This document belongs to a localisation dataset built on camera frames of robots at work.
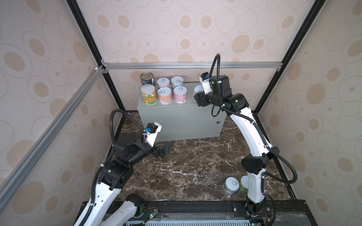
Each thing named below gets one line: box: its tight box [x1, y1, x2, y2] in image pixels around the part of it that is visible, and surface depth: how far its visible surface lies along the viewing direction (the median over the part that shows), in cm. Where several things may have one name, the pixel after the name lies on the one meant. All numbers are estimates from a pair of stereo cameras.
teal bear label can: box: [224, 176, 240, 194], surface depth 79 cm
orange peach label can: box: [157, 87, 173, 105], surface depth 76 cm
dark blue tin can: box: [139, 72, 156, 88], surface depth 77 cm
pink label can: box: [173, 86, 188, 104], surface depth 77 cm
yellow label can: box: [193, 84, 205, 96], surface depth 73 cm
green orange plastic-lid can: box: [140, 83, 157, 105], surface depth 74 cm
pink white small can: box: [156, 77, 171, 89], surface depth 82 cm
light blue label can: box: [170, 76, 185, 92], surface depth 83 cm
